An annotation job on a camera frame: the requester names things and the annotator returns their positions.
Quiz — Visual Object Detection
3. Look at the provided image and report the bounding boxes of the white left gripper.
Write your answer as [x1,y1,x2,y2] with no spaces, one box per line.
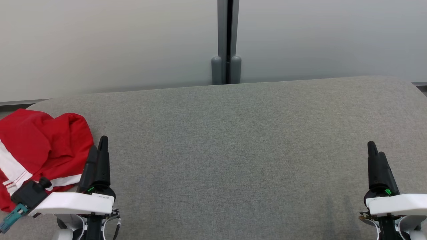
[28,136,116,216]

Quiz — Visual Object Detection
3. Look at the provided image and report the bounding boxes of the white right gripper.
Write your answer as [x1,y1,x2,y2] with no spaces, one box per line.
[363,141,427,216]

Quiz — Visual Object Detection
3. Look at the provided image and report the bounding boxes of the red shorts white trim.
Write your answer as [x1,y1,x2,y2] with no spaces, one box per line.
[43,113,94,192]

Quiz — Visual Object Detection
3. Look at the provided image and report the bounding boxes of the red jersey with lettering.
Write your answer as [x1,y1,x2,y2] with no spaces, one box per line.
[0,108,55,213]

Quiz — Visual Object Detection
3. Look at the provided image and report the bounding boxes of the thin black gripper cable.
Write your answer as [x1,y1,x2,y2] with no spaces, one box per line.
[102,208,121,240]

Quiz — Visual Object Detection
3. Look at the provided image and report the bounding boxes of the teal cable connector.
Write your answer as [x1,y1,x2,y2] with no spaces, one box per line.
[0,203,29,234]

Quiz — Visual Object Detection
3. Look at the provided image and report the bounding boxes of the grey partition post twin feet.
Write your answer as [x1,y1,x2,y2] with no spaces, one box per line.
[211,0,242,85]

